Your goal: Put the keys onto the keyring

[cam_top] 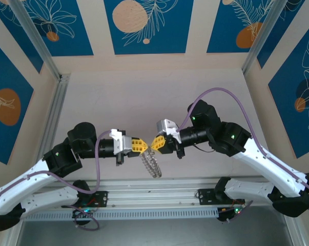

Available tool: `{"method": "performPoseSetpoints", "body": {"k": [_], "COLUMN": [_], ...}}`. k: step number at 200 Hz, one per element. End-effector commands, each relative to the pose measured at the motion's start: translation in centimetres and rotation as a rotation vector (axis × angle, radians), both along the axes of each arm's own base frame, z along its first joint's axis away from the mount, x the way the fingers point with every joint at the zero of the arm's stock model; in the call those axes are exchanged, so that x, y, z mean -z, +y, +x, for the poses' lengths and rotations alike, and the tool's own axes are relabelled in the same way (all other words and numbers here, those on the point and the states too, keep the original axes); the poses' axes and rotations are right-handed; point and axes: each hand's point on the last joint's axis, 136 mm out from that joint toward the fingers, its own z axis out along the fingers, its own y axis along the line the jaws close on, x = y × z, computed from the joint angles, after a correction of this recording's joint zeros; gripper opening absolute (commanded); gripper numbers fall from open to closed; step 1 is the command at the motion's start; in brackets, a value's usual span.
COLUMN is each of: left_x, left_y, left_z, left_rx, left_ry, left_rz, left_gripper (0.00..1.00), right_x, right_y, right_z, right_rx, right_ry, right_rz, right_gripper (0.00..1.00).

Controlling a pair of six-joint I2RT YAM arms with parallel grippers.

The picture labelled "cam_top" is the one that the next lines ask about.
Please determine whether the silver chain bracelet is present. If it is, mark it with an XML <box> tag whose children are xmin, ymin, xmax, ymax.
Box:
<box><xmin>139</xmin><ymin>148</ymin><xmax>163</xmax><ymax>179</ymax></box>

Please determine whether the base wiring with green light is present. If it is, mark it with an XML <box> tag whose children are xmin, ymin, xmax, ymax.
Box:
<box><xmin>217</xmin><ymin>199</ymin><xmax>254</xmax><ymax>224</ymax></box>

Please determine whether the aluminium side rail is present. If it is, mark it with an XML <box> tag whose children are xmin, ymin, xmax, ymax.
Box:
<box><xmin>36</xmin><ymin>73</ymin><xmax>71</xmax><ymax>159</ymax></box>

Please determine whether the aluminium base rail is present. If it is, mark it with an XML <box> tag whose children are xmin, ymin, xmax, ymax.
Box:
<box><xmin>54</xmin><ymin>179</ymin><xmax>267</xmax><ymax>209</ymax></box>

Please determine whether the grey slotted cable duct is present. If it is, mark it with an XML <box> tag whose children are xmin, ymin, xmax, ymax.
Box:
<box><xmin>23</xmin><ymin>207</ymin><xmax>219</xmax><ymax>221</ymax></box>

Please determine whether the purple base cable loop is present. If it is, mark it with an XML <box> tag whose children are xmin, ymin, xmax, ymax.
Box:
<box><xmin>73</xmin><ymin>203</ymin><xmax>101</xmax><ymax>232</ymax></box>

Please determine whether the aluminium frame post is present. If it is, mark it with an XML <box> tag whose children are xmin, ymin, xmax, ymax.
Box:
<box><xmin>10</xmin><ymin>0</ymin><xmax>62</xmax><ymax>80</ymax></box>
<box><xmin>242</xmin><ymin>0</ymin><xmax>283</xmax><ymax>74</ymax></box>

